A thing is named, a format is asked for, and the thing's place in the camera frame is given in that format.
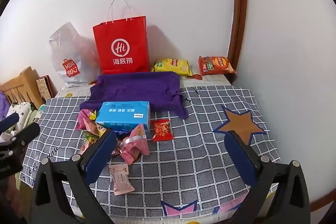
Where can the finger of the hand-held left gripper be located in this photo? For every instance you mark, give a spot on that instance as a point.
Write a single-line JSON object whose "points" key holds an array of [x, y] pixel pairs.
{"points": [[27, 134], [10, 120]]}

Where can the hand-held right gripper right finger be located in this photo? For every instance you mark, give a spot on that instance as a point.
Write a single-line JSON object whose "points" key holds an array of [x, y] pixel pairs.
{"points": [[240, 158]]}

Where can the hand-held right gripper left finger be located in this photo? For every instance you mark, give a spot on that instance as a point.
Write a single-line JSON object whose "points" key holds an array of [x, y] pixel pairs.
{"points": [[101, 153]]}

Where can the blue small snack packet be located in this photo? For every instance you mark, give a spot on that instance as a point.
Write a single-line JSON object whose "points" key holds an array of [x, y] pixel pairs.
{"points": [[122, 132]]}

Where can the pale pink pastry packet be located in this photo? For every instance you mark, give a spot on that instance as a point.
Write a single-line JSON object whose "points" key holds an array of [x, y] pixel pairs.
{"points": [[120, 179]]}

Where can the pink snack packet clear band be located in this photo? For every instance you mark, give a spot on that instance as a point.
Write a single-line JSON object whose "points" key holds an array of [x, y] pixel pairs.
{"points": [[136, 145]]}

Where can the magenta snack packet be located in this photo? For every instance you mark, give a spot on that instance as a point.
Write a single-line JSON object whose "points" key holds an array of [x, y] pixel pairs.
{"points": [[84, 119]]}

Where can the red small snack packet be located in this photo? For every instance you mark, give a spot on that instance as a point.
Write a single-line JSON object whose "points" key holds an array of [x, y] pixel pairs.
{"points": [[162, 130]]}

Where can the purple cloth tray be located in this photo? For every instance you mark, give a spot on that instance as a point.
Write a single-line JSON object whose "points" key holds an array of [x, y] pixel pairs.
{"points": [[136, 87]]}

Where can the white patterned cloth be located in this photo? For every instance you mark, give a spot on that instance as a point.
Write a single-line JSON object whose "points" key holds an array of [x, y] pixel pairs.
{"points": [[19, 111]]}

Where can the purple cloth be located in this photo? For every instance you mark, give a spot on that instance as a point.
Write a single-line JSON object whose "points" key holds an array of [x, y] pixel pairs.
{"points": [[3, 106]]}

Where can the wooden headboard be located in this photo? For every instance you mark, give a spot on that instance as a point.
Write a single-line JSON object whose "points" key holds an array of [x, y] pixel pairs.
{"points": [[23, 82]]}

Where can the blue tissue pack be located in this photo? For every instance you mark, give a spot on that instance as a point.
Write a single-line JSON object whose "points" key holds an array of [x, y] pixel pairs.
{"points": [[123, 113]]}

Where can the patterned book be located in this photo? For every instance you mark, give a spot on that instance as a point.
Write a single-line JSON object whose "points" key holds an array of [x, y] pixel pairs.
{"points": [[44, 90]]}

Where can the grey checked star tablecloth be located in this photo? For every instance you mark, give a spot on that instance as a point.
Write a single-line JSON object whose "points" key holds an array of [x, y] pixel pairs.
{"points": [[183, 161]]}

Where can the white plastic shopping bag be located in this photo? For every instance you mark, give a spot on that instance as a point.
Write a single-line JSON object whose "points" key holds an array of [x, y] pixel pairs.
{"points": [[65, 50]]}

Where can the orange chip bag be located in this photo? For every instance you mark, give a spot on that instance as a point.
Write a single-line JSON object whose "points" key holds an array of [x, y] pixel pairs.
{"points": [[216, 65]]}

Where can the yellow chip bag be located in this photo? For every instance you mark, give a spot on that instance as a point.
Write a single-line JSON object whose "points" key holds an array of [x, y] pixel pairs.
{"points": [[170, 65]]}

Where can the red paper bag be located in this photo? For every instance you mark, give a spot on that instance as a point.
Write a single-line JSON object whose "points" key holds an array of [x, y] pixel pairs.
{"points": [[120, 29]]}

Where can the brown wooden door frame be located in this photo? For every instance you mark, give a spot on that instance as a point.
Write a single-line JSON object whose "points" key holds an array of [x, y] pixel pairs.
{"points": [[240, 3]]}

